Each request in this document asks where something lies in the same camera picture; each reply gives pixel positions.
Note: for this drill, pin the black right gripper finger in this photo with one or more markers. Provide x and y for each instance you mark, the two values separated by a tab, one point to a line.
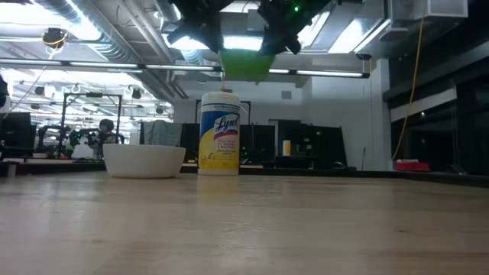
273	46
294	44

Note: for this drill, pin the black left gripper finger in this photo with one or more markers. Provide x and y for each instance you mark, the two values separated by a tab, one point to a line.
179	35
217	38

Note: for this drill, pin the long ceiling light bar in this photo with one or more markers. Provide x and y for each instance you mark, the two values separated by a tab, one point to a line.
103	65
328	73

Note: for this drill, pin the grey cloth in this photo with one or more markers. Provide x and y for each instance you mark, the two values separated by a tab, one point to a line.
162	133

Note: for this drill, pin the Lysol wipes canister yellow label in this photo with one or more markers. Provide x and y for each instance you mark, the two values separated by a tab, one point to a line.
219	137

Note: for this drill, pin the yellow cylinder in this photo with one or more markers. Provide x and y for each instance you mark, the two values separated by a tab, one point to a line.
286	148

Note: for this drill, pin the black cabinet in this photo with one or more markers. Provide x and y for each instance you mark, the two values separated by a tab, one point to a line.
317	145

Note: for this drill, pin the person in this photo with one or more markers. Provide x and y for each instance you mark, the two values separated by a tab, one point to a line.
105	135

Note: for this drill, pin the white bowl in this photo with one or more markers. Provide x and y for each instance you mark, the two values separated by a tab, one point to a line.
143	160

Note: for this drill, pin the white ventilation unit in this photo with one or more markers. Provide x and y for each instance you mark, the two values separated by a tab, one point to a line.
424	17

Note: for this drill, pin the red tray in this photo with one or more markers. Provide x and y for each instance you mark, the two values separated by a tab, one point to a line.
412	166

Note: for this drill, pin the black monitor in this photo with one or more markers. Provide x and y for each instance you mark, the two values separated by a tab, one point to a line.
17	133

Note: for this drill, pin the black metal frame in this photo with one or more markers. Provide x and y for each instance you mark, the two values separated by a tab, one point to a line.
119	114

